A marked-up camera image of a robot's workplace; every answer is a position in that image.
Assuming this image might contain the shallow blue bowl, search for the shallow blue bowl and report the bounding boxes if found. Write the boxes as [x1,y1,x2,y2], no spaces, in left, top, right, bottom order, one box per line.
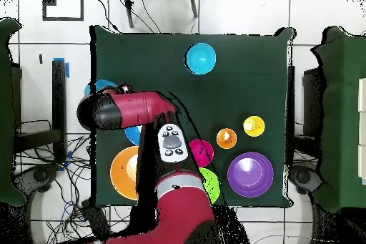
[84,79,119,97]

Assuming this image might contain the large blue bowl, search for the large blue bowl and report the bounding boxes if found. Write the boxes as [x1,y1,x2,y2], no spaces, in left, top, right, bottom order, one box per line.
[124,125,143,146]

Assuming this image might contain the small ribbed teal bowl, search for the small ribbed teal bowl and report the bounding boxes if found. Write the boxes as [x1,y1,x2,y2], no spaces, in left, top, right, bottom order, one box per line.
[183,42,217,76]

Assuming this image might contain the white boxes stack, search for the white boxes stack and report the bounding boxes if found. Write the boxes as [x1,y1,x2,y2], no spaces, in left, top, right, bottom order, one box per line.
[357,77,366,185]

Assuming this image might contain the black stand bar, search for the black stand bar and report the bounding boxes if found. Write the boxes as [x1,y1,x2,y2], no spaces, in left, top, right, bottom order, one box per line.
[14,59,67,165]

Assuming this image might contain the large yellow bowl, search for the large yellow bowl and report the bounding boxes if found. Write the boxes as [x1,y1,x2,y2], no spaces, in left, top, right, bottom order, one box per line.
[109,145,140,201]

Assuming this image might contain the pink red bowl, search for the pink red bowl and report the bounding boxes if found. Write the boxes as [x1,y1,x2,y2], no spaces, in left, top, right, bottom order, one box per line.
[188,139,214,168]

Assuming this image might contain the orange cup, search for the orange cup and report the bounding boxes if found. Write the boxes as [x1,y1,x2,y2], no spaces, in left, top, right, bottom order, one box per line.
[215,127,238,150]

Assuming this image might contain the dark green tablecloth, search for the dark green tablecloth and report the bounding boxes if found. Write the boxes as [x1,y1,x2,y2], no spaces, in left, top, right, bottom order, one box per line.
[89,25,294,208]

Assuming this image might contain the dark grey chair with knob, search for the dark grey chair with knob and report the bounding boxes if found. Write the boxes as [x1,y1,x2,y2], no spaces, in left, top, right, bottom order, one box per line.
[11,162,61,197]

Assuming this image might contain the green cloth side table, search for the green cloth side table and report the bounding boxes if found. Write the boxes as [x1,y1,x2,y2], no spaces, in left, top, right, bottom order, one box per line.
[0,17,25,207]
[311,25,366,213]

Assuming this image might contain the green bowl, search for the green bowl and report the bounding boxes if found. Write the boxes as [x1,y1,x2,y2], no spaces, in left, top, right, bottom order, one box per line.
[199,167,222,205]

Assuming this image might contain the yellow cup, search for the yellow cup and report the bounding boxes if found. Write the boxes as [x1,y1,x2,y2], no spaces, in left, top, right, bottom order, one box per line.
[242,115,266,137]

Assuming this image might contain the black power box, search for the black power box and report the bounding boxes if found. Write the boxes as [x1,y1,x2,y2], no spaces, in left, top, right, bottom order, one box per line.
[80,199,112,241]

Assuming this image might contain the purple bowl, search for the purple bowl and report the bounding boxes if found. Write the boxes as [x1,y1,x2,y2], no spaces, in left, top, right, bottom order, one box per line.
[227,151,275,198]

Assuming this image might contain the black equipment stand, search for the black equipment stand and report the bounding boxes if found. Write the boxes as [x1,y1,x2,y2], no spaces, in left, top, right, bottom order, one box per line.
[302,67,325,140]

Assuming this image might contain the tangle of black cables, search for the tangle of black cables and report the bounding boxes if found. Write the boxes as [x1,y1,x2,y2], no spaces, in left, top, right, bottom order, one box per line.
[14,119,135,244]

